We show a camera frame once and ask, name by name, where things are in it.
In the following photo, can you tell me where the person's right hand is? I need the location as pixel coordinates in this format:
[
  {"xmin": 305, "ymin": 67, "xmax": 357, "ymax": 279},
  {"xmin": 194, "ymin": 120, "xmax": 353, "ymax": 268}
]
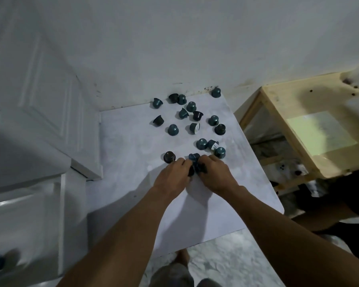
[{"xmin": 196, "ymin": 155, "xmax": 240, "ymax": 197}]

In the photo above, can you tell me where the clear plastic bag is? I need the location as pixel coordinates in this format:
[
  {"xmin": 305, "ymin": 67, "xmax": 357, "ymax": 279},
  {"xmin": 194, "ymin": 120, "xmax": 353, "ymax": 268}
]
[{"xmin": 341, "ymin": 66, "xmax": 359, "ymax": 90}]

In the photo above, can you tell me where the pale yellow paper sheet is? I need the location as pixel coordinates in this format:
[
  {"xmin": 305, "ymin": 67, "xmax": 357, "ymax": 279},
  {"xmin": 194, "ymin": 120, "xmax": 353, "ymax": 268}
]
[{"xmin": 287, "ymin": 110, "xmax": 358, "ymax": 156}]

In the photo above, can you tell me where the person's left hand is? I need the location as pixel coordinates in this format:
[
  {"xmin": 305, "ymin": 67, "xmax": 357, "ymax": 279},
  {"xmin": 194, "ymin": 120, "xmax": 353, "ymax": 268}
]
[{"xmin": 152, "ymin": 158, "xmax": 195, "ymax": 202}]

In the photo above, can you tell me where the person's left leg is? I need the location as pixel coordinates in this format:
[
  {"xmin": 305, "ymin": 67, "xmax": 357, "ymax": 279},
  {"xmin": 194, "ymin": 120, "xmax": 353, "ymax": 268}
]
[{"xmin": 150, "ymin": 249, "xmax": 193, "ymax": 287}]

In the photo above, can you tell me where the light wooden table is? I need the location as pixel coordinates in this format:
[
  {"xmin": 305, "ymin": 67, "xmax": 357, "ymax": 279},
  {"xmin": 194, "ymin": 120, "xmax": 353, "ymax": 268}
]
[{"xmin": 239, "ymin": 72, "xmax": 359, "ymax": 195}]

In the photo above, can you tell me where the person's right leg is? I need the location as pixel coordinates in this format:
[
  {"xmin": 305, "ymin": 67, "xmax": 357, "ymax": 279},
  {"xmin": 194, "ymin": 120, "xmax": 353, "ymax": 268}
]
[{"xmin": 196, "ymin": 278, "xmax": 223, "ymax": 287}]

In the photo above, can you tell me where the white panelled door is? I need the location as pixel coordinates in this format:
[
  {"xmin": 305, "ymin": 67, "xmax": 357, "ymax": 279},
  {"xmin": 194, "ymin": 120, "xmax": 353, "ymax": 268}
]
[{"xmin": 0, "ymin": 0, "xmax": 104, "ymax": 181}]

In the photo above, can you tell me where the white cabinet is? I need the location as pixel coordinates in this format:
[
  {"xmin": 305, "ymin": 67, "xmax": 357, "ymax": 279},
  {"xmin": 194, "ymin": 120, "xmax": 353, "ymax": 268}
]
[{"xmin": 0, "ymin": 108, "xmax": 89, "ymax": 287}]

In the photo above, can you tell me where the person's right forearm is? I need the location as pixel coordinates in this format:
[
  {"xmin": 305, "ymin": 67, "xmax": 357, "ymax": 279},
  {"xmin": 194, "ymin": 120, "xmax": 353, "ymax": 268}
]
[{"xmin": 211, "ymin": 185, "xmax": 359, "ymax": 287}]

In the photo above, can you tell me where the group of teal capsules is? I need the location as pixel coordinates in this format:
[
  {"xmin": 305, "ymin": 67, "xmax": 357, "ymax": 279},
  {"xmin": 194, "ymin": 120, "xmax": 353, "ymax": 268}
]
[{"xmin": 152, "ymin": 86, "xmax": 227, "ymax": 159}]

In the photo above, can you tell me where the person's left forearm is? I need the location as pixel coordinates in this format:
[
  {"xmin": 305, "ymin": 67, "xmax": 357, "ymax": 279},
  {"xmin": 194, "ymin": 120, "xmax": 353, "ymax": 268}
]
[{"xmin": 56, "ymin": 185, "xmax": 183, "ymax": 287}]

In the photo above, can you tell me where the person's leg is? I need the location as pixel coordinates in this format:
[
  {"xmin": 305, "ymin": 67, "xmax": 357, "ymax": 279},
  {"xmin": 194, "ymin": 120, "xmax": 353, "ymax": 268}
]
[
  {"xmin": 150, "ymin": 249, "xmax": 193, "ymax": 287},
  {"xmin": 196, "ymin": 278, "xmax": 223, "ymax": 287}
]

